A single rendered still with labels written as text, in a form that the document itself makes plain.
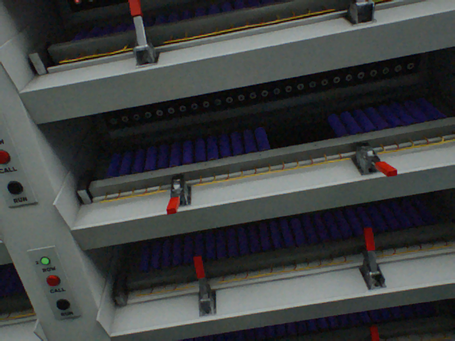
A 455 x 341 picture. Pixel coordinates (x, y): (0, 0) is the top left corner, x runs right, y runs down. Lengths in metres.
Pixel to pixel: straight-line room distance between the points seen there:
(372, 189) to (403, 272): 0.17
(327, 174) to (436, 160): 0.15
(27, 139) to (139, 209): 0.17
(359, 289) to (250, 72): 0.37
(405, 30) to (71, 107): 0.42
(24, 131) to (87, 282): 0.23
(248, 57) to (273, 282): 0.36
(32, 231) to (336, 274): 0.46
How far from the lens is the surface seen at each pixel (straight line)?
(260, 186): 0.50
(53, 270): 0.59
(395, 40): 0.50
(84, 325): 0.63
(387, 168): 0.46
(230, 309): 0.59
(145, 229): 0.52
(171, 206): 0.43
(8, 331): 0.74
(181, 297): 0.63
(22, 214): 0.56
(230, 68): 0.45
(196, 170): 0.52
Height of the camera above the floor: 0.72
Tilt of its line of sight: 19 degrees down
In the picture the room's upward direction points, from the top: 11 degrees counter-clockwise
